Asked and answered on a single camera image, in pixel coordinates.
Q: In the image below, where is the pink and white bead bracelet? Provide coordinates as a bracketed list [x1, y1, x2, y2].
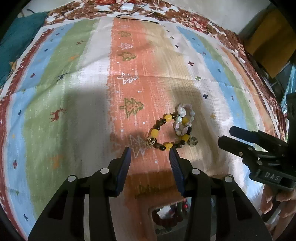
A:
[172, 103, 195, 137]

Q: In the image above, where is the yellow and brown bead bracelet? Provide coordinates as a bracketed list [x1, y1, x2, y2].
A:
[147, 112, 193, 151]

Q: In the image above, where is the jewelry box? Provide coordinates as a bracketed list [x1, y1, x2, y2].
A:
[150, 197, 192, 240]

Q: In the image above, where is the right human hand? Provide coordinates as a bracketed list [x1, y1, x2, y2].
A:
[260, 185, 296, 235]

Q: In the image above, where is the yellow furniture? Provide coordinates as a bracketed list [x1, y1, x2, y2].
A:
[244, 9, 295, 78]

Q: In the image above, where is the colourful striped blanket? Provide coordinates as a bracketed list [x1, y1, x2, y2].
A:
[1, 16, 284, 240]

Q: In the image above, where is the teal pillow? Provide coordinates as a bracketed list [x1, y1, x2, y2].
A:
[1, 11, 48, 85]

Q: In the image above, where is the white charger adapter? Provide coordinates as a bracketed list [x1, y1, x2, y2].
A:
[120, 3, 134, 11]

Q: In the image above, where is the gold ring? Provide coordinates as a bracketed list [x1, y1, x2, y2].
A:
[145, 136, 157, 148]

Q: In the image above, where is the black cable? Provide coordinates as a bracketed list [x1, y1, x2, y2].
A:
[61, 0, 163, 25]

